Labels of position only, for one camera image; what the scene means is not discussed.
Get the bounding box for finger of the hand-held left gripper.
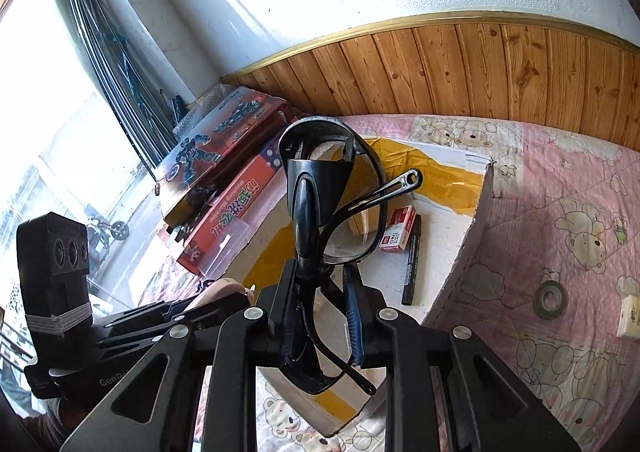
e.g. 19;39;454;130
95;302;253;349
104;298;206;329

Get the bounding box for red staple box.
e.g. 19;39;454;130
378;206;417;253

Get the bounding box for white cardboard box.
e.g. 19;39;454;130
240;134;496;438

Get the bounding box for person's left forearm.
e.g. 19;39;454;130
17;397;93;450

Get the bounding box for black marker pen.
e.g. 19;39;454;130
401;214;422;305

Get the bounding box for bubble wrap sheet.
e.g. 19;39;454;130
172;83;243;143

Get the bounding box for robot toy box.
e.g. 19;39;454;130
157;87;296;233

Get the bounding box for red game box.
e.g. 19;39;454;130
160;152;283;278

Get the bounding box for green tape roll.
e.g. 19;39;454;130
532;280;568;319

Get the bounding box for pink printed blanket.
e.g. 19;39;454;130
140;114;640;452

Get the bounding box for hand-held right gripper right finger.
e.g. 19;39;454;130
342;264;571;452

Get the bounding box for black safety glasses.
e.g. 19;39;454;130
278;116;425;395

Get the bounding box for bicycle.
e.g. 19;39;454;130
86;213;132;244

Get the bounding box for cream paper packet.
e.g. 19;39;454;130
616;294;640;338

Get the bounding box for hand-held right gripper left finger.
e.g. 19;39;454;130
60;259;301;452

